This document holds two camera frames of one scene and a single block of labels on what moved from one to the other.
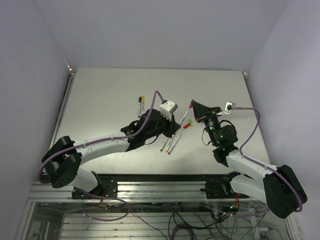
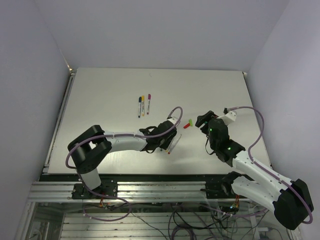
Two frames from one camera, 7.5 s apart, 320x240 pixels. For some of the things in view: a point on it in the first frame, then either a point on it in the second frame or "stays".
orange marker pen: x=143 y=110 stays
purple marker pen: x=183 y=118 → x=149 y=99
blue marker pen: x=139 y=106 stays
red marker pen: x=174 y=144 stays
